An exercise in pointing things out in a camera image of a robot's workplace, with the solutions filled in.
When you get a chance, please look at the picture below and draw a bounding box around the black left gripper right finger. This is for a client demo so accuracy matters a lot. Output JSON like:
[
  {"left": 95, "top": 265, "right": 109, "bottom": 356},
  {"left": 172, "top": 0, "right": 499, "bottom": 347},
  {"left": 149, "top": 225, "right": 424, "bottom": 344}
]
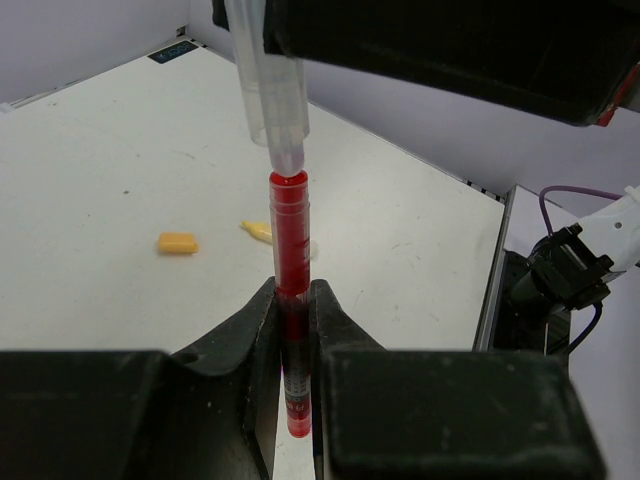
[{"left": 310, "top": 280, "right": 607, "bottom": 479}]

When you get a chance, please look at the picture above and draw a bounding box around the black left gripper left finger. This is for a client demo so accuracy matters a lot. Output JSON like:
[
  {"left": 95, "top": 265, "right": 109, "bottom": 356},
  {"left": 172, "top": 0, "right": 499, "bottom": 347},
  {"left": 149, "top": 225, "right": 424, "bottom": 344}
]
[{"left": 1, "top": 280, "right": 280, "bottom": 479}]

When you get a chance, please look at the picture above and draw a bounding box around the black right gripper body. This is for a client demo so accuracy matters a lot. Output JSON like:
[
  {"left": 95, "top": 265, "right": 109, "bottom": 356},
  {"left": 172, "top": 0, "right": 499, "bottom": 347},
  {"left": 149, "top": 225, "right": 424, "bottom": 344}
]
[{"left": 212, "top": 0, "right": 640, "bottom": 129}]

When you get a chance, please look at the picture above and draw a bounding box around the red gel pen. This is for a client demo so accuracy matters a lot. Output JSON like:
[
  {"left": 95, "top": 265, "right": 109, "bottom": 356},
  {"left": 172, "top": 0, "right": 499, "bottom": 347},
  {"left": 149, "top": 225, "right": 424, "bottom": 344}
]
[{"left": 269, "top": 171, "right": 312, "bottom": 438}]

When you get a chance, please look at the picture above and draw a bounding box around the clear pen cap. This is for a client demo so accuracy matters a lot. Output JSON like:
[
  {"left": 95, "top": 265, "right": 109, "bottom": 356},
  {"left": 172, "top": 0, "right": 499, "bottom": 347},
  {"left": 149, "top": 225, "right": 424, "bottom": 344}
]
[{"left": 223, "top": 0, "right": 310, "bottom": 177}]

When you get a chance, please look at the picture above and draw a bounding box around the yellow cap near tape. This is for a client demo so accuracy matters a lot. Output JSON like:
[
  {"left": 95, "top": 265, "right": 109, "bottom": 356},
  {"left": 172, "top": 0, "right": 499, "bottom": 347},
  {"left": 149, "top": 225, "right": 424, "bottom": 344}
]
[{"left": 156, "top": 232, "right": 199, "bottom": 255}]

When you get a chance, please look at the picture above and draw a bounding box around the yellow highlighter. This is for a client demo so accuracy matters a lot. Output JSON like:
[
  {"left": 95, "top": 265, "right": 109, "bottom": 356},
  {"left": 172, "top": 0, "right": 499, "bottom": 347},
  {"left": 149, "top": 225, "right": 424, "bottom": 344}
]
[{"left": 239, "top": 220, "right": 321, "bottom": 261}]

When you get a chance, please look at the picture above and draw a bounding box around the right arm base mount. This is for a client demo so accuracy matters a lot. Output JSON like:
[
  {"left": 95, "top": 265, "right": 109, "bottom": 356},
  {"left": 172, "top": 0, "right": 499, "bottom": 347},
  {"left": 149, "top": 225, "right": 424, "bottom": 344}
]
[{"left": 489, "top": 251, "right": 571, "bottom": 355}]

